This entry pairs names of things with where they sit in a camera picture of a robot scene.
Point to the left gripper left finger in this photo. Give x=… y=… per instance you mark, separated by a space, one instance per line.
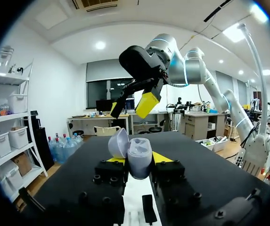
x=108 y=169

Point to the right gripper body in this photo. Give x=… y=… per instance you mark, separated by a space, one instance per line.
x=139 y=62

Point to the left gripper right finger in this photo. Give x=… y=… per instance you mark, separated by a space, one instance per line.
x=169 y=170

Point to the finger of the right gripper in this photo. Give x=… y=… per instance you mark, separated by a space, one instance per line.
x=147 y=103
x=117 y=107

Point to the pale lavender earbud case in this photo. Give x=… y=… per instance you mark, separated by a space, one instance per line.
x=138 y=162

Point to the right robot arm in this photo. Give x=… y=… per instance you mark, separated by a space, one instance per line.
x=196 y=70

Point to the white plate with black stands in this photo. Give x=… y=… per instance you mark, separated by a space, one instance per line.
x=134 y=200

